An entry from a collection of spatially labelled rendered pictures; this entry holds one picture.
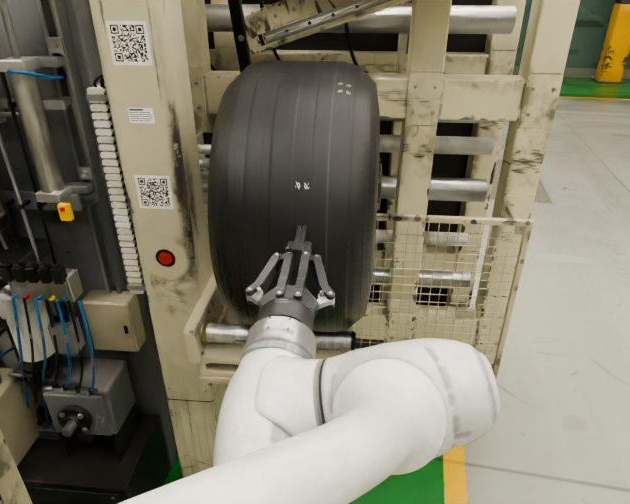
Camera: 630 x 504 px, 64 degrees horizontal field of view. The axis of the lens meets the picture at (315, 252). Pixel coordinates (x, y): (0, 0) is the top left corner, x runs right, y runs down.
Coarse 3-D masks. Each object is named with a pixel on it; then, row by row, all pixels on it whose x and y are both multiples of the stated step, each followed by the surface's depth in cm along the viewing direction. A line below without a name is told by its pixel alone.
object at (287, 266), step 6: (288, 252) 77; (288, 258) 76; (282, 264) 75; (288, 264) 75; (282, 270) 74; (288, 270) 74; (282, 276) 73; (288, 276) 73; (282, 282) 71; (288, 282) 73; (276, 288) 69; (282, 288) 69; (276, 294) 68; (282, 294) 68
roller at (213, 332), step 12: (216, 324) 114; (228, 324) 114; (240, 324) 114; (204, 336) 113; (216, 336) 113; (228, 336) 112; (240, 336) 112; (324, 336) 111; (336, 336) 111; (348, 336) 111; (324, 348) 112; (336, 348) 111; (348, 348) 111
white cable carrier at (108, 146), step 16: (96, 112) 99; (112, 128) 103; (112, 144) 102; (112, 160) 103; (112, 176) 105; (112, 192) 107; (128, 208) 110; (128, 224) 111; (128, 240) 113; (128, 256) 115; (128, 272) 117
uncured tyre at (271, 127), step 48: (240, 96) 89; (288, 96) 88; (336, 96) 87; (240, 144) 84; (288, 144) 84; (336, 144) 83; (240, 192) 84; (288, 192) 83; (336, 192) 83; (240, 240) 86; (288, 240) 85; (336, 240) 84; (240, 288) 91; (336, 288) 89
